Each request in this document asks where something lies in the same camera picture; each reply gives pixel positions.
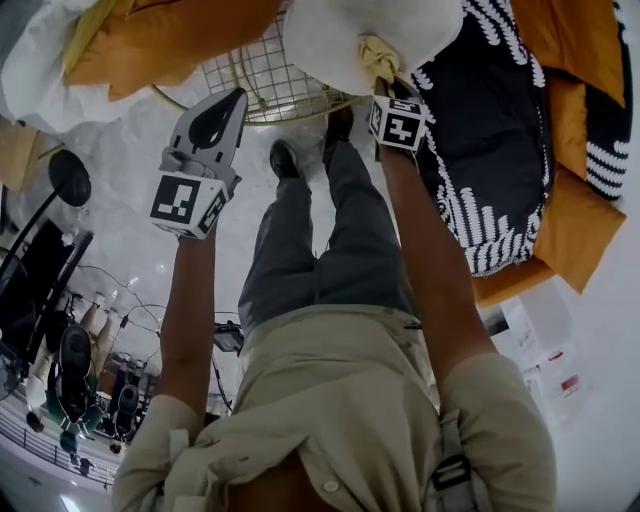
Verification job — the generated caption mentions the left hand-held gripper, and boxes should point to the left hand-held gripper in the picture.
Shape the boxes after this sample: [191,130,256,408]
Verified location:
[149,87,250,240]

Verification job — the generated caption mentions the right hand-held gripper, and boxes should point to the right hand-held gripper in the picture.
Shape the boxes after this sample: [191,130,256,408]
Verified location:
[368,74,429,153]

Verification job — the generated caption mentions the yellow cloth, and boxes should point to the yellow cloth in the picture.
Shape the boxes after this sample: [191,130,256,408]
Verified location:
[357,33,403,85]

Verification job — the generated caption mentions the gold wire chair white seat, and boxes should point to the gold wire chair white seat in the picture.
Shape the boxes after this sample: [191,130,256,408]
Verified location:
[151,0,465,126]

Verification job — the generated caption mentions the person's left forearm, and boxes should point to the person's left forearm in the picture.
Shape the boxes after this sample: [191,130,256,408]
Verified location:
[157,233,222,402]

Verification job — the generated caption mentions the person's right forearm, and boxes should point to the person's right forearm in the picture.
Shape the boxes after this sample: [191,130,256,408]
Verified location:
[378,145,502,384]

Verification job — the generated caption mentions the black office chair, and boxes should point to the black office chair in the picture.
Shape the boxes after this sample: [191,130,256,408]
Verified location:
[112,383,142,444]
[53,323,95,426]

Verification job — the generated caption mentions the person's right black shoe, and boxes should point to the person's right black shoe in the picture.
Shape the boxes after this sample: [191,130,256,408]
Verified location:
[323,105,356,149]

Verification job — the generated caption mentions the person's black shoe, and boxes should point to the person's black shoe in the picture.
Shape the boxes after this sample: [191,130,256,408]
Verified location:
[323,105,356,149]
[269,139,304,182]

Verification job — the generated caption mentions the person's left black shoe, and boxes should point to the person's left black shoe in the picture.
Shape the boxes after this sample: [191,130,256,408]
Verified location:
[269,139,304,182]

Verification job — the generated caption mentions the orange pillow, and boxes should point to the orange pillow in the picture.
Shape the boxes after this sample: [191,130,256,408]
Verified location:
[62,0,282,102]

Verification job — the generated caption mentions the person's grey trousers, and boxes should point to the person's grey trousers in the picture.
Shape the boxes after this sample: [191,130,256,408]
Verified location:
[236,139,420,332]

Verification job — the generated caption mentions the black round floor lamp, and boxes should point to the black round floor lamp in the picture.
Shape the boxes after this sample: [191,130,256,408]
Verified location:
[0,149,94,281]

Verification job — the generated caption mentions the white duvet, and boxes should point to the white duvet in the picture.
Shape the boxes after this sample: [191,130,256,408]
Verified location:
[0,0,204,135]

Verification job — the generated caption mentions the black box device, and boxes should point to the black box device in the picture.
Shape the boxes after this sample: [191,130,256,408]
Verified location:
[213,322,245,355]

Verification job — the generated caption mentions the black white striped cushion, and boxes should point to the black white striped cushion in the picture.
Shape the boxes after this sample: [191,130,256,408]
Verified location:
[583,0,634,202]

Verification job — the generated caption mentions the person's beige shirt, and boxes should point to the person's beige shirt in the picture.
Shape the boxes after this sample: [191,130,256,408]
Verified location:
[112,303,559,512]

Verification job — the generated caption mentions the metal railing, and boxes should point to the metal railing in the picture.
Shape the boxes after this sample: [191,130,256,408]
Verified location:
[0,399,120,492]

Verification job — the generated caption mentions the grey strap with black buckle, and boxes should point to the grey strap with black buckle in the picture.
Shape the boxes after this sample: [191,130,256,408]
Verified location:
[430,408,494,512]

